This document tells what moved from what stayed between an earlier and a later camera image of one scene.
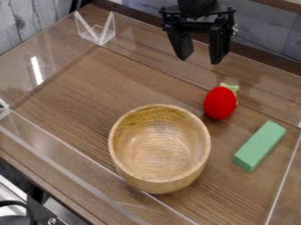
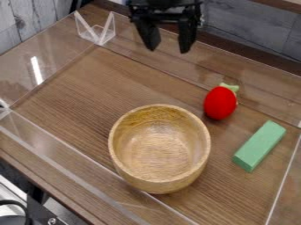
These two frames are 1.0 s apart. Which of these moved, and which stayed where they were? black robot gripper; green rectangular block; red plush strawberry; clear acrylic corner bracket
Moved: black robot gripper
Stayed: red plush strawberry; green rectangular block; clear acrylic corner bracket
